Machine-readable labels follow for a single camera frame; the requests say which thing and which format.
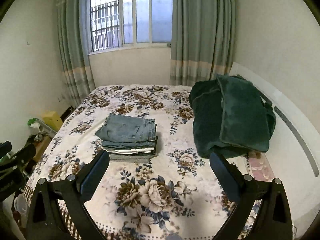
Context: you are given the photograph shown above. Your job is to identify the light blue denim jeans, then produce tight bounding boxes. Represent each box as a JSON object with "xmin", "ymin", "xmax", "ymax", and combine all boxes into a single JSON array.
[{"xmin": 95, "ymin": 114, "xmax": 156, "ymax": 142}]

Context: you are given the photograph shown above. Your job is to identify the brown cardboard box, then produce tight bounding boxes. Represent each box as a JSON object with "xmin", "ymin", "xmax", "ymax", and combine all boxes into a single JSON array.
[{"xmin": 33, "ymin": 136, "xmax": 51, "ymax": 163}]

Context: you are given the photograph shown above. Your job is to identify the green plastic bag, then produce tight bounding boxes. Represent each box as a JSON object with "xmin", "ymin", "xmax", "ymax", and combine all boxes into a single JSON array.
[{"xmin": 27, "ymin": 118, "xmax": 43, "ymax": 128}]

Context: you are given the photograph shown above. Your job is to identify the pink pillow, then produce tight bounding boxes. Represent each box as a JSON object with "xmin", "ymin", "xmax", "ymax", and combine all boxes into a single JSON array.
[{"xmin": 246, "ymin": 151, "xmax": 275, "ymax": 182}]

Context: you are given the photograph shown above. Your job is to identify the yellow cardboard box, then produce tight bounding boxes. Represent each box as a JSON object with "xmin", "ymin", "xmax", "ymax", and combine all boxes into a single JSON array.
[{"xmin": 42, "ymin": 111, "xmax": 63, "ymax": 132}]

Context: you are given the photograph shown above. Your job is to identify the white bed headboard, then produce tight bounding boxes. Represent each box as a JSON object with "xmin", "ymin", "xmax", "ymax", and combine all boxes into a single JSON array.
[{"xmin": 230, "ymin": 62, "xmax": 319, "ymax": 239}]

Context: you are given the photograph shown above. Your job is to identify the floral bed blanket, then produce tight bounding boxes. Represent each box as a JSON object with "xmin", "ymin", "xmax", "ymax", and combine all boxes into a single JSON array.
[{"xmin": 21, "ymin": 84, "xmax": 262, "ymax": 240}]

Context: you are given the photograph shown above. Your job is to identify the folded grey pants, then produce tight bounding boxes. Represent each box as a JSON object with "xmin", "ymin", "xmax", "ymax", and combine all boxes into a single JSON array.
[{"xmin": 109, "ymin": 153, "xmax": 157, "ymax": 164}]

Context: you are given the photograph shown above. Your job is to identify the dark green velvet quilt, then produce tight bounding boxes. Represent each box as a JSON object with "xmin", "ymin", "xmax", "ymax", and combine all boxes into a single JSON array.
[{"xmin": 189, "ymin": 75, "xmax": 276, "ymax": 158}]

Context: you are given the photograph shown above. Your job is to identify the folded white pants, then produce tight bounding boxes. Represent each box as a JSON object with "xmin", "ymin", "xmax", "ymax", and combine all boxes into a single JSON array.
[{"xmin": 104, "ymin": 147, "xmax": 155, "ymax": 154}]

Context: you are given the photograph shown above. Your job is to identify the green striped left curtain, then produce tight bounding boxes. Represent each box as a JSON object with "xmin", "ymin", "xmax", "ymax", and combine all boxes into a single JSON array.
[{"xmin": 56, "ymin": 0, "xmax": 95, "ymax": 108}]

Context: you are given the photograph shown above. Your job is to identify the green striped curtain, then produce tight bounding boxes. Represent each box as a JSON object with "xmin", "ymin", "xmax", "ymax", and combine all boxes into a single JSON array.
[
  {"xmin": 170, "ymin": 0, "xmax": 236, "ymax": 86},
  {"xmin": 56, "ymin": 0, "xmax": 95, "ymax": 108}
]

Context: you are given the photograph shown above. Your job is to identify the barred window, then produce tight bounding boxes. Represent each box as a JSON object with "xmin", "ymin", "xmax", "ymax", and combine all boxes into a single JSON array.
[{"xmin": 88, "ymin": 0, "xmax": 173, "ymax": 52}]

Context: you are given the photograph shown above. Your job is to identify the green striped right curtain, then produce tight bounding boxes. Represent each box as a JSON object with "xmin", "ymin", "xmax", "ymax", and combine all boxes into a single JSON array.
[{"xmin": 170, "ymin": 0, "xmax": 236, "ymax": 86}]

